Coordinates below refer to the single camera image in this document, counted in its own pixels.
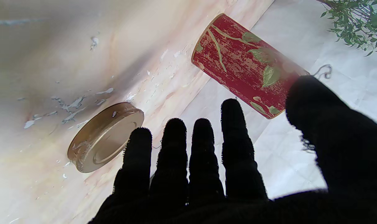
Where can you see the printed green potted plant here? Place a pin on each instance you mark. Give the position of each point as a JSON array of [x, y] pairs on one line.
[[359, 21]]

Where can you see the red floral tea tin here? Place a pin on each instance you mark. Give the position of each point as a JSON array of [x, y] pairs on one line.
[[238, 62]]

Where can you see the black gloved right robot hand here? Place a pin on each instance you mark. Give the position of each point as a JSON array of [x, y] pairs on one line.
[[347, 168]]

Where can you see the gold round tin lid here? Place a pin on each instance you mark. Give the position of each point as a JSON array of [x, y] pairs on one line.
[[104, 140]]

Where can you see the white printed backdrop cloth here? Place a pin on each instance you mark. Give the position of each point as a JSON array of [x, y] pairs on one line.
[[300, 31]]

